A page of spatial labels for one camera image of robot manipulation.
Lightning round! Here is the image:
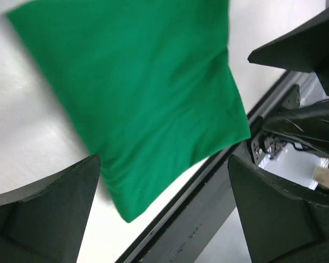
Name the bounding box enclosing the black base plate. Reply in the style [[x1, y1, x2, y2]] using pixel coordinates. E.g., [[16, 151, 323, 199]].
[[118, 71, 305, 262]]

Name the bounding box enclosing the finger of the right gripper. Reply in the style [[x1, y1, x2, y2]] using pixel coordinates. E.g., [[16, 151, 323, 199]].
[[248, 7, 329, 96]]

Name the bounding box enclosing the green t-shirt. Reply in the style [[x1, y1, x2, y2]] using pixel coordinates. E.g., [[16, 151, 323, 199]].
[[7, 0, 251, 222]]

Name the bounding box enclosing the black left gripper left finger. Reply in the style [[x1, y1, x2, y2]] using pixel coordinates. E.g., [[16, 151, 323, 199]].
[[0, 155, 100, 262]]

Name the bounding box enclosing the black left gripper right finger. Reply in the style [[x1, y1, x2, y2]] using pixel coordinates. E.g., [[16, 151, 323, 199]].
[[228, 155, 329, 262]]

